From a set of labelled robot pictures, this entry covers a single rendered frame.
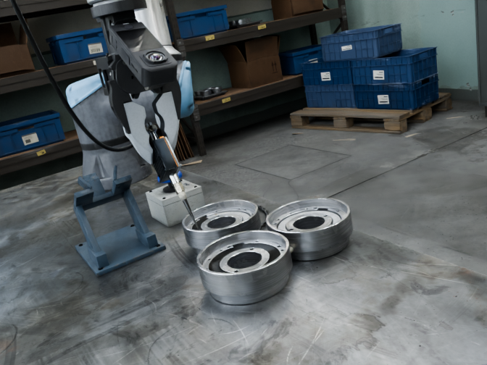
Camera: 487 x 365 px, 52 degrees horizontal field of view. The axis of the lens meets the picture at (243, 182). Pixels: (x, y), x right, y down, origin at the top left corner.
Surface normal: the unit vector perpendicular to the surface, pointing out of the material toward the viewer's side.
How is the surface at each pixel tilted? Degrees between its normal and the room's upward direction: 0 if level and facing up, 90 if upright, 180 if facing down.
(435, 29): 90
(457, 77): 90
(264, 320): 0
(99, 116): 92
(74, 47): 90
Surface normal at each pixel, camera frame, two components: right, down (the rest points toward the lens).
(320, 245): 0.11, 0.29
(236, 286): -0.16, 0.34
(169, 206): 0.53, 0.17
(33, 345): -0.18, -0.93
